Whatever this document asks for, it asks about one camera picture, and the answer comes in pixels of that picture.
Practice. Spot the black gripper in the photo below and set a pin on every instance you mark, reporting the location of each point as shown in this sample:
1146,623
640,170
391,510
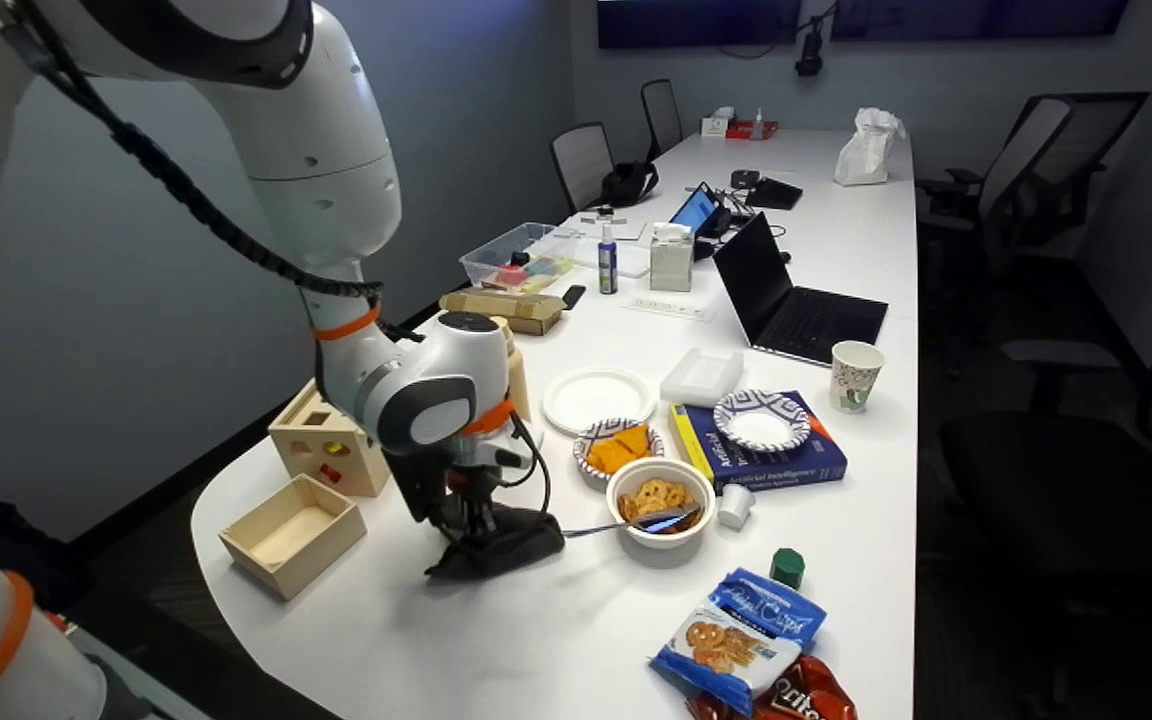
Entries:
455,492

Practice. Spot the dark grey towel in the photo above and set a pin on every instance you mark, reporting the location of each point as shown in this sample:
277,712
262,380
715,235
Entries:
519,538

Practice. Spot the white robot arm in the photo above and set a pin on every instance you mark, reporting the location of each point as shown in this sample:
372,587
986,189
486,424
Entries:
302,123

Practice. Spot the wooden shape sorter box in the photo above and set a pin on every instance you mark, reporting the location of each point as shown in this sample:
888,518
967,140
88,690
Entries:
324,444

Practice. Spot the plain white plate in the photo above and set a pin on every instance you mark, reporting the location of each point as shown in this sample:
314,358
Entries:
588,396

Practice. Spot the open wooden box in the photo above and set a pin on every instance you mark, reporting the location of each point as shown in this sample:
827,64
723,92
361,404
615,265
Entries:
294,538

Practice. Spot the patterned plate with orange chips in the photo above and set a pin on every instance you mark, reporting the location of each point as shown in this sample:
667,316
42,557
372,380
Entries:
608,444

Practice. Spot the tan cardboard tube box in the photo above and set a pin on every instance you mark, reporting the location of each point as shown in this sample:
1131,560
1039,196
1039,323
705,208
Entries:
521,315

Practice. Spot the white bowl of crackers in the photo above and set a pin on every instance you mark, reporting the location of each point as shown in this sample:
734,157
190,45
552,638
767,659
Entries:
663,487

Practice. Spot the clear plastic bin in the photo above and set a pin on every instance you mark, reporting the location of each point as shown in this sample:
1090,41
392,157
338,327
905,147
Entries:
519,259

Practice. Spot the white styrofoam container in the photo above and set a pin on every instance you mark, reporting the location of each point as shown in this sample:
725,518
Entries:
702,377

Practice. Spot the small spray bottle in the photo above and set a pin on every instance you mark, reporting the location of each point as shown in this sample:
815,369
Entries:
608,265

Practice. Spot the small white cup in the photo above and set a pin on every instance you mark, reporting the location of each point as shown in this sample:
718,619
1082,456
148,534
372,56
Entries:
734,507

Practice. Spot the white tissue box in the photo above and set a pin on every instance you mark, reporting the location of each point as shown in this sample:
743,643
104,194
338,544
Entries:
669,259

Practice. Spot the empty patterned paper plate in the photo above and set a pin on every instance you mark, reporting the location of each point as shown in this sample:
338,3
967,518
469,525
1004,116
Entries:
760,420

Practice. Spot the blue cracker bag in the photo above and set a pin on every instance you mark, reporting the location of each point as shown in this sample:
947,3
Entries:
737,643

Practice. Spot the green bottle cap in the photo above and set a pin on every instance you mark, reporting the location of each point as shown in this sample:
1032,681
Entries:
784,566

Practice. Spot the grey office chair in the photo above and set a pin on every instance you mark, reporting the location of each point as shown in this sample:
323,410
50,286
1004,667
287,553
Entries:
582,162
663,113

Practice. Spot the blue screen tablet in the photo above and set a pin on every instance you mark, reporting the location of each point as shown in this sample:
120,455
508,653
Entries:
702,215

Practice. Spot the black laptop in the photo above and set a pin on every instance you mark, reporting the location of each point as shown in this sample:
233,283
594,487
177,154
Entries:
778,315

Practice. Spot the red chip bag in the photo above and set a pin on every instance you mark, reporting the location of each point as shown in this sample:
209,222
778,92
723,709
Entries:
796,693

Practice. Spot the paper coffee cup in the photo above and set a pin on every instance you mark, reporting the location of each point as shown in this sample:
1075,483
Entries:
852,374

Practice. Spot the far grey office chair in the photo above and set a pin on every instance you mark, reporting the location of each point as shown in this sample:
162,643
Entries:
663,113

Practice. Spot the red and white box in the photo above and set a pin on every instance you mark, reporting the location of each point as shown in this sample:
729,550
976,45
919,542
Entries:
729,126

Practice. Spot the white plastic bag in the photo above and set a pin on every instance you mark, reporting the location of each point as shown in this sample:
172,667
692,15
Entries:
866,154

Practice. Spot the black webcam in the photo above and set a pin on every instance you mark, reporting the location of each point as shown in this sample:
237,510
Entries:
810,56

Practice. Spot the black office chair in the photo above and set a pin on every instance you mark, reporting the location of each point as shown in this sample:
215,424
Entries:
1058,189

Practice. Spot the blue handled spoon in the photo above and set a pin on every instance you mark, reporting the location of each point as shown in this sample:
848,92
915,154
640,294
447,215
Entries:
652,525

